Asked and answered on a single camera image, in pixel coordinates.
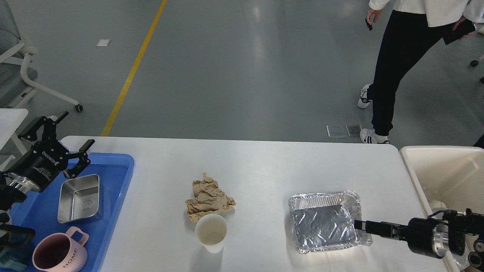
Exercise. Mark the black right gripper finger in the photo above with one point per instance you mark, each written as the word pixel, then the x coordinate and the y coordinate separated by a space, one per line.
pixel 389 232
pixel 360 225

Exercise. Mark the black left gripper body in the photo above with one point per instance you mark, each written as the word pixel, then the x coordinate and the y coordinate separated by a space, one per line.
pixel 36 169

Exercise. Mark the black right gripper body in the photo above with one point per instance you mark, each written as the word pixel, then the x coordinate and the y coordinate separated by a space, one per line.
pixel 425 237

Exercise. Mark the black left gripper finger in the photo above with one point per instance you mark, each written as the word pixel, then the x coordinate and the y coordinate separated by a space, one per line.
pixel 83 160
pixel 42 132

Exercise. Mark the stainless steel rectangular container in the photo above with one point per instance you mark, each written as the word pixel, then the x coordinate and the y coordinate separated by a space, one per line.
pixel 80 200

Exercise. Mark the aluminium foil tray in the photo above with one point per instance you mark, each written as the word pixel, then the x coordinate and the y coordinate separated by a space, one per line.
pixel 324 221

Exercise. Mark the pink HOME mug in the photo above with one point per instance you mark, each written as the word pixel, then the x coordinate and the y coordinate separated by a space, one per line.
pixel 62 252

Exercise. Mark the white paper cup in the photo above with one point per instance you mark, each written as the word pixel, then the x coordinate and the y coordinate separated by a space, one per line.
pixel 211 231

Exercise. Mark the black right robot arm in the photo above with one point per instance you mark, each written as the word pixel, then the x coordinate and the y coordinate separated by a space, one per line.
pixel 459 225

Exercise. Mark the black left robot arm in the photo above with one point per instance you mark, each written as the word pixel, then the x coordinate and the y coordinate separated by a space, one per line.
pixel 9 197

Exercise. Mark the white side table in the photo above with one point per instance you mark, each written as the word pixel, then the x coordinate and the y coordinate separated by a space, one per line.
pixel 10 120

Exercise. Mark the beige plastic bin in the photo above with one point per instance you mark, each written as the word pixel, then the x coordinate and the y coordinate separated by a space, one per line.
pixel 449 175

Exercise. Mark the teal yellow cup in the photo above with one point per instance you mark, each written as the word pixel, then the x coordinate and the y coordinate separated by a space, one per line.
pixel 16 259

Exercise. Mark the clear floor plate right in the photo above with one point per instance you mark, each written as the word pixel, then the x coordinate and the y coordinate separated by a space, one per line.
pixel 353 130

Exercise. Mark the clear floor plate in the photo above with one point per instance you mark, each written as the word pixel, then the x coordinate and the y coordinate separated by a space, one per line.
pixel 335 131
pixel 353 130

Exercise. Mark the clear floor plate left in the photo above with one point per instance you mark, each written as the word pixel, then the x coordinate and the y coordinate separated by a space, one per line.
pixel 335 131

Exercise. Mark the crumpled brown paper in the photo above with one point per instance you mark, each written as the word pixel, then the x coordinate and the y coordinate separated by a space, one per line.
pixel 208 199

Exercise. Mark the white wheeled stand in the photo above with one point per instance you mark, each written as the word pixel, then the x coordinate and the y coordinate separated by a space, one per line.
pixel 475 63

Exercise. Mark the person with white sneakers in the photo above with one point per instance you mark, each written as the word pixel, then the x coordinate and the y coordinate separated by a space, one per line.
pixel 413 28

